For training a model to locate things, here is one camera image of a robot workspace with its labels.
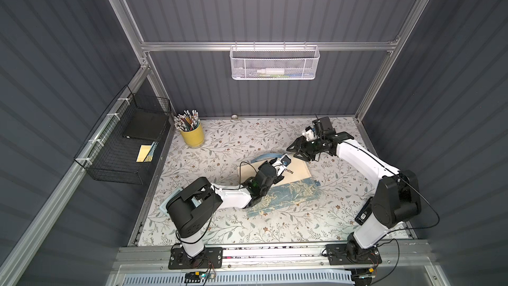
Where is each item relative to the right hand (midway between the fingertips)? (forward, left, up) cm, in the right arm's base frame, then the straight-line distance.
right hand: (289, 152), depth 84 cm
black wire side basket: (-2, +68, +7) cm, 68 cm away
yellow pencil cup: (+14, +47, -7) cm, 49 cm away
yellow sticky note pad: (-6, +57, +10) cm, 58 cm away
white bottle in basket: (+35, +7, +18) cm, 40 cm away
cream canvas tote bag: (0, -5, -14) cm, 15 cm away
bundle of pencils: (+20, +50, -1) cm, 53 cm away
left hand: (-2, +5, -3) cm, 6 cm away
